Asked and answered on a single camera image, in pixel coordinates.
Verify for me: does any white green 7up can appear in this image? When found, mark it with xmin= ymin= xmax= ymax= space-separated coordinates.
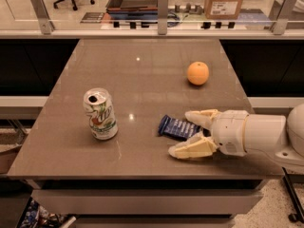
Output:
xmin=83 ymin=87 xmax=118 ymax=141

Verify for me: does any brown cardboard box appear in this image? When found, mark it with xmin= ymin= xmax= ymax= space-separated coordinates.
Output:
xmin=204 ymin=0 xmax=243 ymax=19

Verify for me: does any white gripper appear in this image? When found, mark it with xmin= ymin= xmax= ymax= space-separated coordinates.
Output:
xmin=168 ymin=109 xmax=249 ymax=160

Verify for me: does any black stand leg with wheel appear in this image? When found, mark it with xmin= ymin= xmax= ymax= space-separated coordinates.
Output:
xmin=283 ymin=169 xmax=304 ymax=223

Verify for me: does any orange fruit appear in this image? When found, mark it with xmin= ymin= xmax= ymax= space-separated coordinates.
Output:
xmin=187 ymin=62 xmax=209 ymax=86

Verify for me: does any blue rxbar blueberry wrapper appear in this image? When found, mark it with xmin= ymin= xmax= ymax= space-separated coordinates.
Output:
xmin=158 ymin=115 xmax=200 ymax=141

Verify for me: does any right metal glass post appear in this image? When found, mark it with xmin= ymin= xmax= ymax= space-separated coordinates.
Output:
xmin=269 ymin=0 xmax=300 ymax=35

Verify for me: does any middle metal glass post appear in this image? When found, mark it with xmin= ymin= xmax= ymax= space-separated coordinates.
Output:
xmin=158 ymin=0 xmax=168 ymax=35

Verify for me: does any metal glass post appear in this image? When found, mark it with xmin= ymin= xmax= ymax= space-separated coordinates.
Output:
xmin=158 ymin=0 xmax=168 ymax=35
xmin=269 ymin=0 xmax=300 ymax=35
xmin=30 ymin=0 xmax=54 ymax=35

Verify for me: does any grey open tray box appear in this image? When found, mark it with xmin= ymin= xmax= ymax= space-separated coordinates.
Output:
xmin=104 ymin=0 xmax=167 ymax=13

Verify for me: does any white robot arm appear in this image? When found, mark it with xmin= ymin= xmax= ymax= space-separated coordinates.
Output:
xmin=168 ymin=105 xmax=304 ymax=173

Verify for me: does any left metal glass post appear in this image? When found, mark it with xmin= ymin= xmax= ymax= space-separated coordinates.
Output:
xmin=30 ymin=0 xmax=54 ymax=35

